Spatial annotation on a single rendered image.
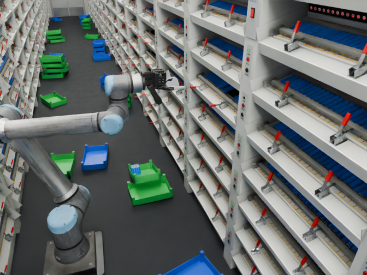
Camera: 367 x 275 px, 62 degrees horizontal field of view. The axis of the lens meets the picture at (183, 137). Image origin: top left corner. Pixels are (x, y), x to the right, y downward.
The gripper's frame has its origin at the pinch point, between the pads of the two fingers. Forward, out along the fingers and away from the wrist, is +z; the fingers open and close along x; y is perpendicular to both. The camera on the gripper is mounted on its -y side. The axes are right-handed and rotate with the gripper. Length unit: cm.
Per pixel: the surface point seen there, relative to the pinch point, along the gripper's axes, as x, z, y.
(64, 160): 108, -68, -102
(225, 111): -16.5, 17.7, -10.2
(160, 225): 6, -9, -100
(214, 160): -3, 21, -48
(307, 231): -81, 19, -27
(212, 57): 7.5, 19.6, 10.2
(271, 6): -40, 18, 40
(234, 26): -15.2, 18.0, 29.3
